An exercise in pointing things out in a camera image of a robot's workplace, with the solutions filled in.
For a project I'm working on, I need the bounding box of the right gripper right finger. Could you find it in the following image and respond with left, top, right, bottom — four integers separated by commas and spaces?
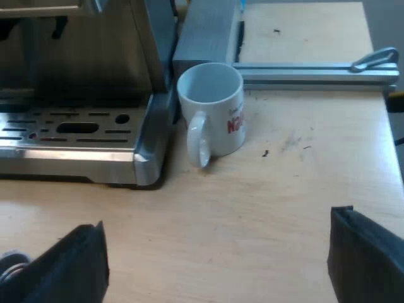
326, 206, 404, 303

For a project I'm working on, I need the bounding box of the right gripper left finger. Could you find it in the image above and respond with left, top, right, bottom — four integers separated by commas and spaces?
0, 220, 110, 303

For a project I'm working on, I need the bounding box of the steel espresso machine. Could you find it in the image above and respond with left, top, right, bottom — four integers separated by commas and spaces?
0, 0, 181, 190

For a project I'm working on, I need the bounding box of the white mug with red print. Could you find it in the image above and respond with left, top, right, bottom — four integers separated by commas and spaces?
176, 62, 247, 169

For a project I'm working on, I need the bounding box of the metal block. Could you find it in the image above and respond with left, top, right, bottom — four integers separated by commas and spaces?
172, 0, 246, 76

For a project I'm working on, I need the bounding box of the aluminium rail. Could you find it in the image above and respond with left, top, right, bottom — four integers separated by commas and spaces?
232, 47, 400, 92

